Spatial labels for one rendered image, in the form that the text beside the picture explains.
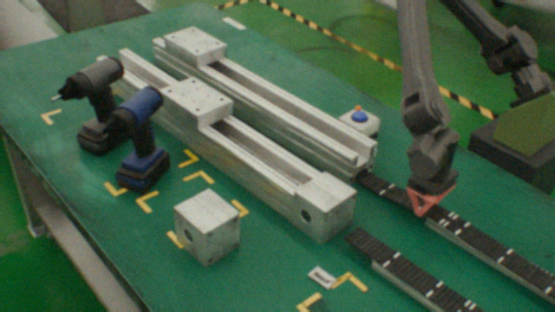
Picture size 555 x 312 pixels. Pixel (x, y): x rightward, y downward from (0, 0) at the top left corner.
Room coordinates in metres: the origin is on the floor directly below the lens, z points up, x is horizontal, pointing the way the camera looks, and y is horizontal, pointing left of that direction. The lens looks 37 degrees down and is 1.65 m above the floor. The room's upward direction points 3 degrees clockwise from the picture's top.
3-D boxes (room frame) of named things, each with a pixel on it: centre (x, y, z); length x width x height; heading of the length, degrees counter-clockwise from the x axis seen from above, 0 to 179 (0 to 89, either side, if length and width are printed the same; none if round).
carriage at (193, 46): (1.54, 0.26, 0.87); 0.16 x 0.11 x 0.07; 46
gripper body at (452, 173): (0.96, -0.33, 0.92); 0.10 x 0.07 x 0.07; 136
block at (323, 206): (0.93, -0.11, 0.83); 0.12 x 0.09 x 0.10; 136
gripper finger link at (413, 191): (0.95, -0.32, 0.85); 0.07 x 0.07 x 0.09; 46
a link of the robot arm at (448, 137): (0.96, -0.33, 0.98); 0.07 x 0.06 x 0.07; 146
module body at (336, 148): (1.37, 0.08, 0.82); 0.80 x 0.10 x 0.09; 46
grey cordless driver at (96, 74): (1.16, 0.46, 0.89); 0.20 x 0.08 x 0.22; 150
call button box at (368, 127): (1.26, -0.20, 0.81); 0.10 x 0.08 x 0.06; 136
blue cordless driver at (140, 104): (1.02, 0.33, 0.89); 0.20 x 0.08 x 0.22; 159
